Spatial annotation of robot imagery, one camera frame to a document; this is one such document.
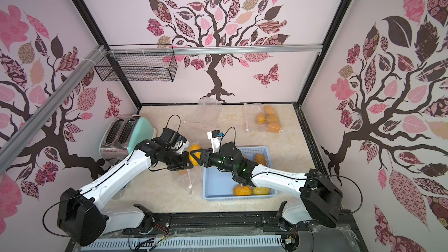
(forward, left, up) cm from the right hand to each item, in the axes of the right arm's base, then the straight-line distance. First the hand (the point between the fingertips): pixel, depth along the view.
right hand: (192, 153), depth 70 cm
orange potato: (+41, -42, -19) cm, 62 cm away
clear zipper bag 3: (+42, -1, -23) cm, 48 cm away
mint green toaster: (+14, +38, -6) cm, 41 cm away
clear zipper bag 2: (-1, -2, +1) cm, 2 cm away
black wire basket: (+50, +31, +9) cm, 59 cm away
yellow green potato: (-9, -30, -21) cm, 37 cm away
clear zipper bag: (+41, -30, -22) cm, 55 cm away
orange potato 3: (+34, -43, -20) cm, 58 cm away
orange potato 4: (+27, -42, -19) cm, 54 cm away
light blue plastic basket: (-5, -10, -23) cm, 26 cm away
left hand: (-2, +2, -11) cm, 12 cm away
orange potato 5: (+7, -31, -20) cm, 38 cm away
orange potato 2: (+34, -35, -20) cm, 53 cm away
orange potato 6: (-10, -21, -19) cm, 30 cm away
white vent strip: (-29, -28, -24) cm, 47 cm away
